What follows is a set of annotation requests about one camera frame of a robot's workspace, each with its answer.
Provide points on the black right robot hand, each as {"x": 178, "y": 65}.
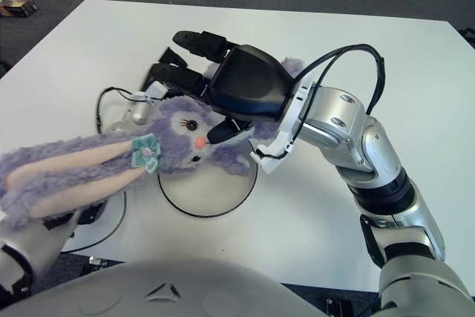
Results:
{"x": 252, "y": 83}

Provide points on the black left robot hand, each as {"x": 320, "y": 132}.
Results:
{"x": 168, "y": 57}

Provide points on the purple plush rabbit doll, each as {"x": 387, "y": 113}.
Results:
{"x": 74, "y": 172}

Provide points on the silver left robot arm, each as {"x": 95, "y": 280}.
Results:
{"x": 22, "y": 254}

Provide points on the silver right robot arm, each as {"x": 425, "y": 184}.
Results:
{"x": 334, "y": 120}

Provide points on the white plate with black rim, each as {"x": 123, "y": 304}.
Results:
{"x": 208, "y": 194}

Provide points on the black and yellow box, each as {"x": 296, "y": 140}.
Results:
{"x": 16, "y": 7}

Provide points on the black chair base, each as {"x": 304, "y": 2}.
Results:
{"x": 468, "y": 36}

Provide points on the grey robot torso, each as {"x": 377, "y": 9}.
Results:
{"x": 167, "y": 294}

